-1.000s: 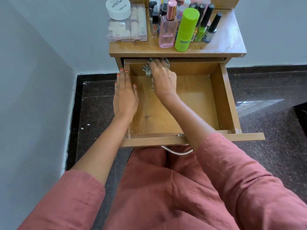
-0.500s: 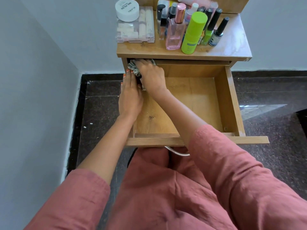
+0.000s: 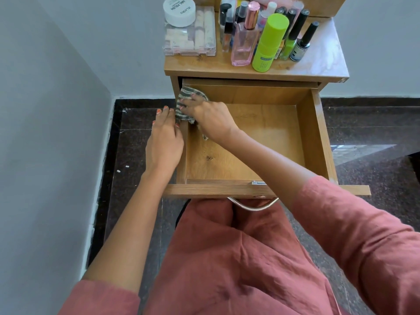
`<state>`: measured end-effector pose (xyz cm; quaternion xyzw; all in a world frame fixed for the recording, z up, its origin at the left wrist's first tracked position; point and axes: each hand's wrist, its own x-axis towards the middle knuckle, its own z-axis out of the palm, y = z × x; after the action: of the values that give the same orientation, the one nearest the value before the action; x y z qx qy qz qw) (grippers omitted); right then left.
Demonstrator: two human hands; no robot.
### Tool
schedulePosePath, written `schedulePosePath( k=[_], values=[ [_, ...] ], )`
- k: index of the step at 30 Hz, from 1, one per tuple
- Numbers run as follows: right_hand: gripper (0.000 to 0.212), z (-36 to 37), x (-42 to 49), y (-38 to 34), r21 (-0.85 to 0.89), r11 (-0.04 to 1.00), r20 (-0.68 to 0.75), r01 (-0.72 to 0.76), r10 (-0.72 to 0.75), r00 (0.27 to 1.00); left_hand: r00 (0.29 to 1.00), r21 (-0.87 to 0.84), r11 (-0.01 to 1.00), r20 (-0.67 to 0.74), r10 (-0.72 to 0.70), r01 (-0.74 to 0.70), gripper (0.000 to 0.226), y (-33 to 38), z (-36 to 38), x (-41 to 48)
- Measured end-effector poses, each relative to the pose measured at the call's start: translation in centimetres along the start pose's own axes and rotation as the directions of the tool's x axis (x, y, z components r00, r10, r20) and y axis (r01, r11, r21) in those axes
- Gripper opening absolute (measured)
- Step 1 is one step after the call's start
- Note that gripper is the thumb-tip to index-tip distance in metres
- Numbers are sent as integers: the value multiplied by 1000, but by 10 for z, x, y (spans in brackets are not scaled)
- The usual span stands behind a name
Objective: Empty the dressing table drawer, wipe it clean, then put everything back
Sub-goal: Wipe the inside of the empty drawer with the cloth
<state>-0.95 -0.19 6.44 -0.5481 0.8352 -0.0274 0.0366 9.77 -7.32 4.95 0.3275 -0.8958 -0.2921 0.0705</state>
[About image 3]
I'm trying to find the person's right forearm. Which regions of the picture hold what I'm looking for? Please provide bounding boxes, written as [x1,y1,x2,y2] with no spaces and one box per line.
[223,129,317,209]

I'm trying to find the clear box of beige tubes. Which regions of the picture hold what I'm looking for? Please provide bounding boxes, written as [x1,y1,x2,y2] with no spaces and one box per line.
[163,5,217,57]

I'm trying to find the black furniture base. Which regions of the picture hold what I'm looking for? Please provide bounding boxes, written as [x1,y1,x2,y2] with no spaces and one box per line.
[408,150,420,184]

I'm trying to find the pink tube white cap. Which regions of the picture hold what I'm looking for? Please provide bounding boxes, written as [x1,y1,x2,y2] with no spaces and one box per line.
[248,0,304,11]

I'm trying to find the person's right pink sleeve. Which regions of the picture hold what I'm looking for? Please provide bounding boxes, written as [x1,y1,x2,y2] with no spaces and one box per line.
[292,176,420,315]

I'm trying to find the person's pink sleeve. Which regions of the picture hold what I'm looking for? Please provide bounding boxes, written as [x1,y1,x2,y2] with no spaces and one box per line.
[292,176,420,315]
[57,279,141,315]

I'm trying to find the green striped cloth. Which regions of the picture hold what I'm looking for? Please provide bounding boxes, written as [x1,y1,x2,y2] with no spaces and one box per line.
[175,87,210,141]

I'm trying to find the pink perfume bottle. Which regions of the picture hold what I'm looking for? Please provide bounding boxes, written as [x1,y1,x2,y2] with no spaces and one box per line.
[231,1,261,67]

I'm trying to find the lime green bottle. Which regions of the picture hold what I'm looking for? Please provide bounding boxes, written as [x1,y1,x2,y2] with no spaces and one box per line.
[252,13,290,73]

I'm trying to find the person's left forearm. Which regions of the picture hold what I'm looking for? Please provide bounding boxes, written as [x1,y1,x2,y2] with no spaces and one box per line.
[82,170,176,294]

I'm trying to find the white label nail polish bottle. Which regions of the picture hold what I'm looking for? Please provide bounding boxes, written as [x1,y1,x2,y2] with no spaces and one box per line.
[289,21,320,63]

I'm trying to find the person's left pink sleeve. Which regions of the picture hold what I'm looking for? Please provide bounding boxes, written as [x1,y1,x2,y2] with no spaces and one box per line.
[57,279,141,315]

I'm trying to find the wooden dressing table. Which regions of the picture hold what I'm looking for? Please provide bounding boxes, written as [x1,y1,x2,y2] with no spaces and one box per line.
[163,0,350,93]

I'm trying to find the white round jar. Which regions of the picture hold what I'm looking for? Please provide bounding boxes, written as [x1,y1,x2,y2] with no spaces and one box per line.
[163,0,196,28]

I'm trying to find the person's legs pink trousers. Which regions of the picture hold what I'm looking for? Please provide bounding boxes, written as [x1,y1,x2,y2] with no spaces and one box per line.
[143,198,342,315]

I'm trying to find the person's right hand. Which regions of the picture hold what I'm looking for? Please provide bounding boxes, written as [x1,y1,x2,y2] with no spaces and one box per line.
[178,93,242,149]

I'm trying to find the wooden drawer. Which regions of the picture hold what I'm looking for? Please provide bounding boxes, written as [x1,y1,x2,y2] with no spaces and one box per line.
[163,78,371,198]

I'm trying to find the cluster of small cosmetic bottles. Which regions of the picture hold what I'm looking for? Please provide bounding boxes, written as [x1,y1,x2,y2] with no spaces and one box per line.
[218,0,304,53]

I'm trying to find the green nail polish bottle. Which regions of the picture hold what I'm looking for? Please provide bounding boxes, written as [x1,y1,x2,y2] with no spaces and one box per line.
[279,9,310,61]

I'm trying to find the person's left hand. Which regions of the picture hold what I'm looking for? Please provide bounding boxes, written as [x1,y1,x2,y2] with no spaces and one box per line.
[145,105,185,181]

